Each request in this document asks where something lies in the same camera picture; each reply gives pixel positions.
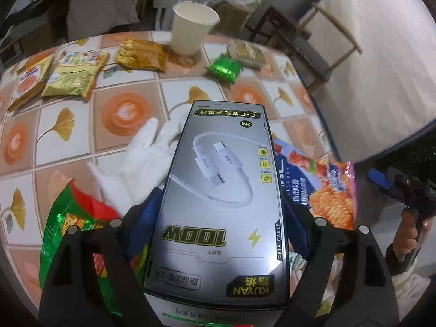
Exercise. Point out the cardboard box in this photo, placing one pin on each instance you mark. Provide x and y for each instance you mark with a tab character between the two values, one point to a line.
231	15

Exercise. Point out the small gold packet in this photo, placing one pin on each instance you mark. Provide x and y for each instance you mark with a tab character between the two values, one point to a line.
247	51

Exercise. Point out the patterned tablecloth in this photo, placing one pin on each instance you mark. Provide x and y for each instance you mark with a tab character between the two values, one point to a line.
119	85

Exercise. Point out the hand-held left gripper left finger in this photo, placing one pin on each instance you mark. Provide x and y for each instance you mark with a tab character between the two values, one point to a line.
144	218

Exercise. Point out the beige sack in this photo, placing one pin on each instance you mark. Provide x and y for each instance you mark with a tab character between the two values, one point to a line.
102	3

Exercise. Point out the orange white snack packet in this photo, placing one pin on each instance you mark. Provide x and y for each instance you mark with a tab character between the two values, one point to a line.
30	78

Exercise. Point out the orange and purple snack bag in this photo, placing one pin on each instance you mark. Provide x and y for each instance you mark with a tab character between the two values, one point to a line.
327	197

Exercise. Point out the person's right forearm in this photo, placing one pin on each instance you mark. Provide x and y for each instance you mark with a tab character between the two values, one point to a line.
403	269

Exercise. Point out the person's right hand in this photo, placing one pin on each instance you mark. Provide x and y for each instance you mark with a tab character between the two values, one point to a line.
405	235

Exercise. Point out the white paper cup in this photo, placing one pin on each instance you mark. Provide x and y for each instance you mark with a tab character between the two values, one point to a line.
190	30

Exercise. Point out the wooden chair with dark seat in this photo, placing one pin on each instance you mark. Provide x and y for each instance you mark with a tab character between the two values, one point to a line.
296	41

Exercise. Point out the green and red snack bag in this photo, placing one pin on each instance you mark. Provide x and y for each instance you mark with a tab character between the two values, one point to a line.
68	218

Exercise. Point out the yellow white snack packet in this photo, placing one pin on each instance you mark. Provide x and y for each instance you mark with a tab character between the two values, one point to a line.
75	73

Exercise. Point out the small green foil packet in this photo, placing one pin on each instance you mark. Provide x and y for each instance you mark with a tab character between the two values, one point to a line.
223	68

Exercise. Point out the gold snack packet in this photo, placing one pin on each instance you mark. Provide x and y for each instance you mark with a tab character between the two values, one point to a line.
141	54

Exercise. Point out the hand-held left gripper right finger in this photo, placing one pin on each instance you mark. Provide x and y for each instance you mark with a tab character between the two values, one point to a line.
298	235

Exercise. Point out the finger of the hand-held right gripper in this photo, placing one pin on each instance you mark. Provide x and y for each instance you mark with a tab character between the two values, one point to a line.
379	177

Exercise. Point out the white cloth glove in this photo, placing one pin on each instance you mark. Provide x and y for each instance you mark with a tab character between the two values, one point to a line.
136	170

